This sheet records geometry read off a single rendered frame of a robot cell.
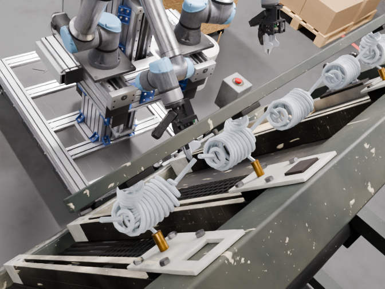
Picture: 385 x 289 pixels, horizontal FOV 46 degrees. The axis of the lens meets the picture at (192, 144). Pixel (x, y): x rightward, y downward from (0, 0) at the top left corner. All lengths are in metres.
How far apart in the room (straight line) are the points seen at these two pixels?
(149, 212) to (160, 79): 0.89
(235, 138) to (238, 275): 0.27
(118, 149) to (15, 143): 0.70
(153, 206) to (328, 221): 0.28
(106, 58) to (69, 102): 1.08
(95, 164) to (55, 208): 0.35
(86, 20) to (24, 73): 1.54
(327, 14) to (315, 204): 4.06
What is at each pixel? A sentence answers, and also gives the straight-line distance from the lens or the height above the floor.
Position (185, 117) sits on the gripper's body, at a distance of 1.58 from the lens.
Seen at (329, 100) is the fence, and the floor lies 1.37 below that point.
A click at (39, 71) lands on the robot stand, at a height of 0.21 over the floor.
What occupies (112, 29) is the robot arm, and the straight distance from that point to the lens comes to 2.06.
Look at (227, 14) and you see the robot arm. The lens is 2.39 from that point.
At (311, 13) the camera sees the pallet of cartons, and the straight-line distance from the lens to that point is 4.82.
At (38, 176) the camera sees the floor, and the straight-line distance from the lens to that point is 3.04.
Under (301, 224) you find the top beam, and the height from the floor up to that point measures 1.92.
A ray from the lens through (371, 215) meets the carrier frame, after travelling 2.43.
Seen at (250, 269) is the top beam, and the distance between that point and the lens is 0.64.
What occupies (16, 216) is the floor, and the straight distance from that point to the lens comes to 2.89.
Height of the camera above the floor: 2.46
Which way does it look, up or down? 47 degrees down
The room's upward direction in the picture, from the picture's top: 20 degrees clockwise
